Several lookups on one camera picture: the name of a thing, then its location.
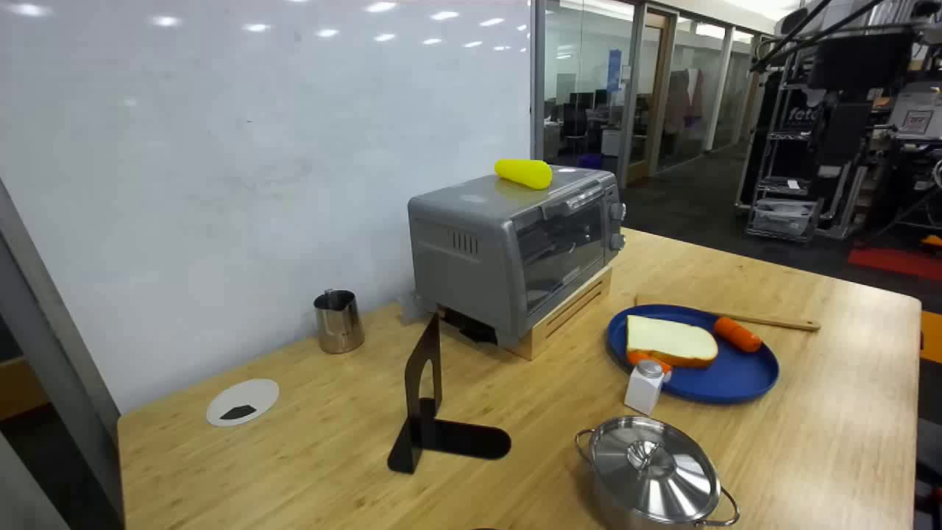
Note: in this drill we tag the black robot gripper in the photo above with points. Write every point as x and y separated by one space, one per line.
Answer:
842 61

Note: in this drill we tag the black oven temperature knob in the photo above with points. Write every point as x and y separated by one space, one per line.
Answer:
616 240

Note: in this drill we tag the white box with marker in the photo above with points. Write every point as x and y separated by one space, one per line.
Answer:
913 109

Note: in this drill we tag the metal equipment rack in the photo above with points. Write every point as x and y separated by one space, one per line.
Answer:
785 210

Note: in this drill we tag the red floor mat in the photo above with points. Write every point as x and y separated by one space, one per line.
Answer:
898 263

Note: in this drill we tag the thin wooden stick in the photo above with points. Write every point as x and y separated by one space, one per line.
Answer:
789 323

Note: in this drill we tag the orange toy carrot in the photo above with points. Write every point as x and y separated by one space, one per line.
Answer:
738 335

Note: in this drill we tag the toy bread slice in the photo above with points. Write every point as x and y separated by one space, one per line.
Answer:
670 341

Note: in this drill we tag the blue plate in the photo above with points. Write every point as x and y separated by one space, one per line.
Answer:
730 379

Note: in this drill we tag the yellow toy corn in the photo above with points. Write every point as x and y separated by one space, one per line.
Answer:
521 173

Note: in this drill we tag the wooden oven base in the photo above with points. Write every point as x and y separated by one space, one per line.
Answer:
563 313

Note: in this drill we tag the grey toaster oven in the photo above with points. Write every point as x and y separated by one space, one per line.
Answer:
491 245

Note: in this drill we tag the steel pot lid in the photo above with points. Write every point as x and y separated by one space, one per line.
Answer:
651 472

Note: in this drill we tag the steel pot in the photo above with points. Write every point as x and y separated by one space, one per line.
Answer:
613 505

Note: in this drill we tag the black folding stand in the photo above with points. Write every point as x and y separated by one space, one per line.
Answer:
426 379

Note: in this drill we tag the steel cup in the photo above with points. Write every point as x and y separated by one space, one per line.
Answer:
340 324

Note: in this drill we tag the large whiteboard panel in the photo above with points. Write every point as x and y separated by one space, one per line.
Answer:
246 195

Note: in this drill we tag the grey whiteboard frame post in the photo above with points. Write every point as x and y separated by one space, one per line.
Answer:
47 335

